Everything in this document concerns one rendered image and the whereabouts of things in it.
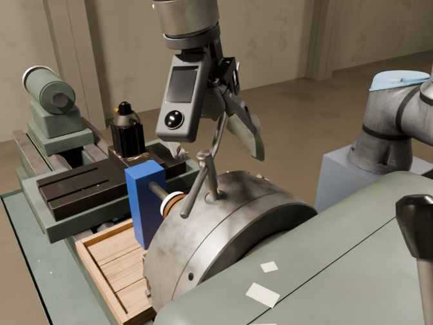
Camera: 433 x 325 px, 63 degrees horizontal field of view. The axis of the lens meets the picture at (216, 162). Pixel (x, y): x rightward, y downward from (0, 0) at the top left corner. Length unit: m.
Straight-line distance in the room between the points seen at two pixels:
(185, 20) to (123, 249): 0.70
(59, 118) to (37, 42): 2.31
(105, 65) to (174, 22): 3.57
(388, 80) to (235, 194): 0.48
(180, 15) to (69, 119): 1.19
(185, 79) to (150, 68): 3.73
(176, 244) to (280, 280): 0.19
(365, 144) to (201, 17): 0.61
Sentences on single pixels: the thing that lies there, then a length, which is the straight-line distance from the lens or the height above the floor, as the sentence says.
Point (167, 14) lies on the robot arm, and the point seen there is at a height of 1.50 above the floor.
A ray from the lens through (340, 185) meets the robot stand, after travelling 0.97.
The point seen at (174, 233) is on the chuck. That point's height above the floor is 1.19.
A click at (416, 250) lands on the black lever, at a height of 1.37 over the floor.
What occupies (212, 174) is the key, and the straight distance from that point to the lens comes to 0.51.
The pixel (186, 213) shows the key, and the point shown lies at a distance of 0.44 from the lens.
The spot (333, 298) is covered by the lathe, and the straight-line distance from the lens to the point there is 0.40.
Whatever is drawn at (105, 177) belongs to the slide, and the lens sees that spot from 1.14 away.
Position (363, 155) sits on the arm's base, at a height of 1.13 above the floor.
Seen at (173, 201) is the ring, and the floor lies 1.11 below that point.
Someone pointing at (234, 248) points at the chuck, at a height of 1.20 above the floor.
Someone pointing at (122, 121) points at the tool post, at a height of 1.14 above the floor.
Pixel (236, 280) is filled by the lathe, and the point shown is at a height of 1.25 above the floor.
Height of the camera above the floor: 1.55
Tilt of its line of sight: 30 degrees down
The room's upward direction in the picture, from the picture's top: straight up
